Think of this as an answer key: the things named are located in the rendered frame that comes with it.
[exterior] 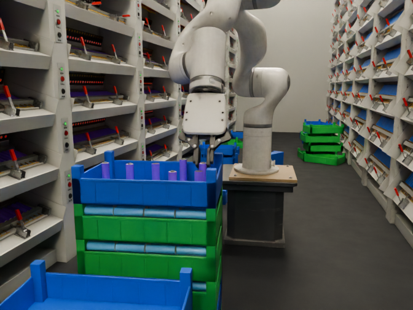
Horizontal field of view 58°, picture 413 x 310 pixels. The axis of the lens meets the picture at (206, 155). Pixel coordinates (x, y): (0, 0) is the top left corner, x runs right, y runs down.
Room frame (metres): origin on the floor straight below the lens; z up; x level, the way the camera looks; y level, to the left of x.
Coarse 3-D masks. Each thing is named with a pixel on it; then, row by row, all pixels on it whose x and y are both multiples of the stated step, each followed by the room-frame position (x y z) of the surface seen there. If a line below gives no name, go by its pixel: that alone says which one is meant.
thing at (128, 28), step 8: (64, 0) 1.38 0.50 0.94; (80, 0) 1.80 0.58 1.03; (72, 8) 1.43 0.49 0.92; (80, 8) 1.48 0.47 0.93; (96, 8) 1.95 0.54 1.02; (104, 8) 2.01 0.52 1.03; (72, 16) 1.45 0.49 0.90; (80, 16) 1.49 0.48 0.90; (88, 16) 1.55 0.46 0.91; (96, 16) 1.61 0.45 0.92; (96, 24) 1.62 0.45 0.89; (104, 24) 1.68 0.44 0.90; (112, 24) 1.75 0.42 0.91; (120, 24) 1.82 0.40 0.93; (128, 24) 1.98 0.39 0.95; (120, 32) 1.84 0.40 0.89; (128, 32) 1.92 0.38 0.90
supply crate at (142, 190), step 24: (72, 168) 0.75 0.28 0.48; (96, 168) 0.87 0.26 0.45; (120, 168) 0.94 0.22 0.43; (144, 168) 0.93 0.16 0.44; (168, 168) 0.93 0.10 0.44; (192, 168) 0.92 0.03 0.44; (216, 168) 0.90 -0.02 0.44; (96, 192) 0.75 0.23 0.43; (120, 192) 0.74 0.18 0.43; (144, 192) 0.73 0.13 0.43; (168, 192) 0.73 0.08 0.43; (192, 192) 0.72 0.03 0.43; (216, 192) 0.73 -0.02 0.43
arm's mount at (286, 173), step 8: (232, 168) 1.58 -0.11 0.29; (280, 168) 1.59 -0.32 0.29; (288, 168) 1.59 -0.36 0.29; (232, 176) 1.44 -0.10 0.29; (240, 176) 1.44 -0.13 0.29; (248, 176) 1.44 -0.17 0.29; (256, 176) 1.44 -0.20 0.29; (264, 176) 1.44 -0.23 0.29; (272, 176) 1.44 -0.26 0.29; (280, 176) 1.44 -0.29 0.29; (288, 176) 1.44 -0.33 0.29
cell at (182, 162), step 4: (180, 160) 0.89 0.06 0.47; (184, 160) 0.89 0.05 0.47; (180, 164) 0.89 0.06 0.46; (184, 164) 0.89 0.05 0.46; (180, 168) 0.89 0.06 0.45; (184, 168) 0.89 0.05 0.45; (180, 172) 0.89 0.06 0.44; (184, 172) 0.89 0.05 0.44; (180, 176) 0.89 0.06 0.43; (184, 176) 0.89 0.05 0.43; (180, 180) 0.89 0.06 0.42; (184, 180) 0.89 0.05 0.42
